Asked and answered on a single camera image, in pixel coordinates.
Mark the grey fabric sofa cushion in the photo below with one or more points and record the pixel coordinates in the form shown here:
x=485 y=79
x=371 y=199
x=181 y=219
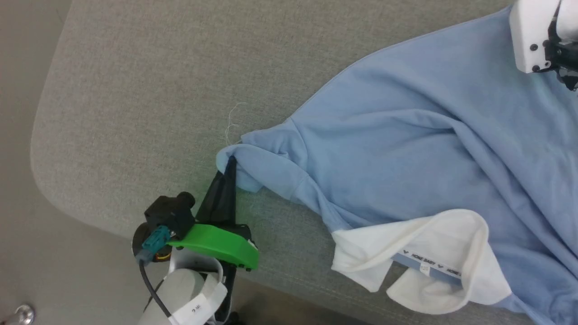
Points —
x=158 y=90

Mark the loose white thread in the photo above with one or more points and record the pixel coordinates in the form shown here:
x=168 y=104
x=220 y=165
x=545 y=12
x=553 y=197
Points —
x=229 y=118

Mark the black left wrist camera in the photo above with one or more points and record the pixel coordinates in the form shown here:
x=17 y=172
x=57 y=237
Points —
x=169 y=214

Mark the shiny metal knob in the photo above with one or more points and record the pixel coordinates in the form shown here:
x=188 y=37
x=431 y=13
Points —
x=25 y=315

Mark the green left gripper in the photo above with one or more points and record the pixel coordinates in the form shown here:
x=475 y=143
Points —
x=216 y=241

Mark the light blue white-collared garment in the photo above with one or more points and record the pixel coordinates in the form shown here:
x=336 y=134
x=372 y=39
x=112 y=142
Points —
x=406 y=135

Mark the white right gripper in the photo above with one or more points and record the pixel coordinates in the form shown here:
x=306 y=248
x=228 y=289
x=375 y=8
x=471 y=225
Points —
x=530 y=31

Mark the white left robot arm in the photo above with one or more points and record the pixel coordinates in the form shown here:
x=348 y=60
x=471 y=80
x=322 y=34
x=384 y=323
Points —
x=189 y=293

